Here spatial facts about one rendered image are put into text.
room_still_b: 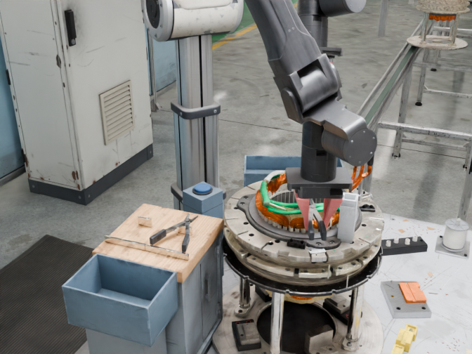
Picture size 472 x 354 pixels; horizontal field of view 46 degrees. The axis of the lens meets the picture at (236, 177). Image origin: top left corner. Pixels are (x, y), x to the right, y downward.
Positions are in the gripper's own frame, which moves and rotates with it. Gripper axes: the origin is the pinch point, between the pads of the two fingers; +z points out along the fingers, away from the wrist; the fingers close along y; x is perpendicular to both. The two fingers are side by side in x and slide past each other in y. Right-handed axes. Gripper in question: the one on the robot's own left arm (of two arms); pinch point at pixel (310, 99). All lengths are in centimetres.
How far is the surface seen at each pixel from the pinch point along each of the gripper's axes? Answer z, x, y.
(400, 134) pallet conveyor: 15, 262, 155
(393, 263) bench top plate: 42, 37, 38
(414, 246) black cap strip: 39, 39, 45
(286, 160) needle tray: 14.7, 39.9, 7.5
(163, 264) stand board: 30.6, 0.8, -26.8
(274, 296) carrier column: 37.5, 0.8, -5.4
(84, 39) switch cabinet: -36, 223, -56
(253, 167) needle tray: 16.8, 42.5, -0.7
